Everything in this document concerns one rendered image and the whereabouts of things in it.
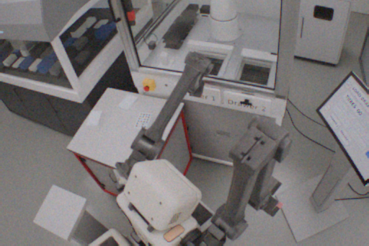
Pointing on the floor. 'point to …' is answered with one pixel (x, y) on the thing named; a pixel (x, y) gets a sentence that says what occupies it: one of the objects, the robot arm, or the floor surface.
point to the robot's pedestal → (69, 217)
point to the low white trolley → (97, 148)
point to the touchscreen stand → (317, 200)
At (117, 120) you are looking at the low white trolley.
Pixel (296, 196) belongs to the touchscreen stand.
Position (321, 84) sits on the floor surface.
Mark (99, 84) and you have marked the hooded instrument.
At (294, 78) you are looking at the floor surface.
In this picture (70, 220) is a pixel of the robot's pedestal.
